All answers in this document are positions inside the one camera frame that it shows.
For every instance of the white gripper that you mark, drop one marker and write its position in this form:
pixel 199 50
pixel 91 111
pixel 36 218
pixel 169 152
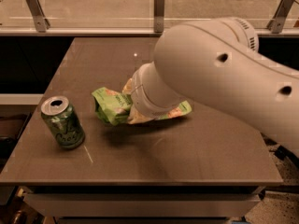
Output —
pixel 139 94

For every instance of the green rice chip bag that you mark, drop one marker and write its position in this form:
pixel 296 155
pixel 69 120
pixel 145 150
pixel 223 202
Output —
pixel 114 107

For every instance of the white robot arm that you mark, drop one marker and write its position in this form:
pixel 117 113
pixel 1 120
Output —
pixel 217 63

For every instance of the green soda can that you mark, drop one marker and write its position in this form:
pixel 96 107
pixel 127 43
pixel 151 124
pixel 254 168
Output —
pixel 62 120

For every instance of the glass railing panel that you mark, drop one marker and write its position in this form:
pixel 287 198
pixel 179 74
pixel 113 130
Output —
pixel 134 13

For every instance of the middle metal railing bracket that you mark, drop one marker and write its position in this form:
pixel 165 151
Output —
pixel 158 16

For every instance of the metal railing bracket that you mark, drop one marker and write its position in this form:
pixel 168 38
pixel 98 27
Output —
pixel 158 16
pixel 41 23
pixel 276 24

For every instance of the left metal railing bracket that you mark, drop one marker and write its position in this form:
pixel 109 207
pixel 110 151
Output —
pixel 41 23

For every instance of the right metal railing bracket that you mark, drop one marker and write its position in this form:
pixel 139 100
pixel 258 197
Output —
pixel 276 24

